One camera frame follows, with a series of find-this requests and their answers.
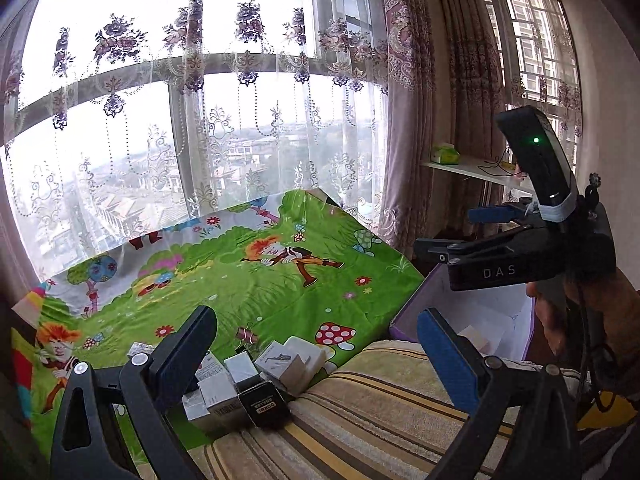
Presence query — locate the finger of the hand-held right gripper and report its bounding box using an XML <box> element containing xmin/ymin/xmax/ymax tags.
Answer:
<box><xmin>414</xmin><ymin>236</ymin><xmax>482</xmax><ymax>267</ymax></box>
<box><xmin>468</xmin><ymin>202</ymin><xmax>532</xmax><ymax>227</ymax></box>

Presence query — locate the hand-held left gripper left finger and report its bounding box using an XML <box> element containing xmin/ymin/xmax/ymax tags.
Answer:
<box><xmin>50</xmin><ymin>304</ymin><xmax>218</xmax><ymax>480</ymax></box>

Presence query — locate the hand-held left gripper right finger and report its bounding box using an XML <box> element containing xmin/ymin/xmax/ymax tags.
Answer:
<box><xmin>416</xmin><ymin>307</ymin><xmax>583</xmax><ymax>480</ymax></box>

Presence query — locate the person's right hand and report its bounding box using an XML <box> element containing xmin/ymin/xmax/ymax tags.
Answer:
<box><xmin>525</xmin><ymin>267</ymin><xmax>640</xmax><ymax>401</ymax></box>

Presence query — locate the small white box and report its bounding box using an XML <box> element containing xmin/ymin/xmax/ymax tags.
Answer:
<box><xmin>457</xmin><ymin>325</ymin><xmax>493</xmax><ymax>353</ymax></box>

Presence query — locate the purple cardboard storage box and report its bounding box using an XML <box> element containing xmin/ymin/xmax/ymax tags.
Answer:
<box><xmin>390</xmin><ymin>260</ymin><xmax>536</xmax><ymax>362</ymax></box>

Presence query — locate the small white carton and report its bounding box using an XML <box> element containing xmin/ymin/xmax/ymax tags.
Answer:
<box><xmin>181</xmin><ymin>390</ymin><xmax>211</xmax><ymax>421</ymax></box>

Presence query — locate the white carton with black text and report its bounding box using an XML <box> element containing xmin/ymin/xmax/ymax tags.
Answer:
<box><xmin>199</xmin><ymin>377</ymin><xmax>243</xmax><ymax>417</ymax></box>

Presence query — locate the flat white box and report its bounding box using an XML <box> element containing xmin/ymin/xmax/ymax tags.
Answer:
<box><xmin>467</xmin><ymin>302</ymin><xmax>523</xmax><ymax>346</ymax></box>

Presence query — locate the green tissue pack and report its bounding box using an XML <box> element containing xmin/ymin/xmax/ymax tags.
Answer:
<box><xmin>431</xmin><ymin>144</ymin><xmax>461</xmax><ymax>165</ymax></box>

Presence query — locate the green cartoon printed cloth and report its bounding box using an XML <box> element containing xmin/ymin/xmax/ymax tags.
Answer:
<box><xmin>10</xmin><ymin>187</ymin><xmax>426</xmax><ymax>451</ymax></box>

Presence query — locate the white carton with picture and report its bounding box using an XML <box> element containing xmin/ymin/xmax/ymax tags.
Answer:
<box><xmin>254</xmin><ymin>341</ymin><xmax>307</xmax><ymax>395</ymax></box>

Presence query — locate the plain white carton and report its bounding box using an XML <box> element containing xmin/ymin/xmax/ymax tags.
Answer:
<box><xmin>284</xmin><ymin>336</ymin><xmax>337</xmax><ymax>376</ymax></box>

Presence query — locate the side window with grille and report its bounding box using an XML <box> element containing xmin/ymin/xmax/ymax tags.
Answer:
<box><xmin>481</xmin><ymin>0</ymin><xmax>583</xmax><ymax>161</ymax></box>

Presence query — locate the yellow cloth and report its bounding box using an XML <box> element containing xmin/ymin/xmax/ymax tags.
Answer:
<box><xmin>577</xmin><ymin>400</ymin><xmax>640</xmax><ymax>433</ymax></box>

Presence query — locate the sheer floral lace curtain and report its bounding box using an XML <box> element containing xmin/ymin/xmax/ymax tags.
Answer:
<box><xmin>0</xmin><ymin>0</ymin><xmax>396</xmax><ymax>281</ymax></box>

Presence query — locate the thin black shelf cable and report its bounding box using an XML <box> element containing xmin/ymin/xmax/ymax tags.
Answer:
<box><xmin>477</xmin><ymin>152</ymin><xmax>521</xmax><ymax>177</ymax></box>

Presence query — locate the white wall shelf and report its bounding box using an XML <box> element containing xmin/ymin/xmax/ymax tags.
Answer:
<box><xmin>420</xmin><ymin>152</ymin><xmax>533</xmax><ymax>193</ymax></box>

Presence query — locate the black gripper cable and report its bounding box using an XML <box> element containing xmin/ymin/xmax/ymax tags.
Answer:
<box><xmin>570</xmin><ymin>280</ymin><xmax>621</xmax><ymax>416</ymax></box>

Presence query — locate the grey window frame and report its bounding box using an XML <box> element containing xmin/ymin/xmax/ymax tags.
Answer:
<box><xmin>0</xmin><ymin>0</ymin><xmax>391</xmax><ymax>241</ymax></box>

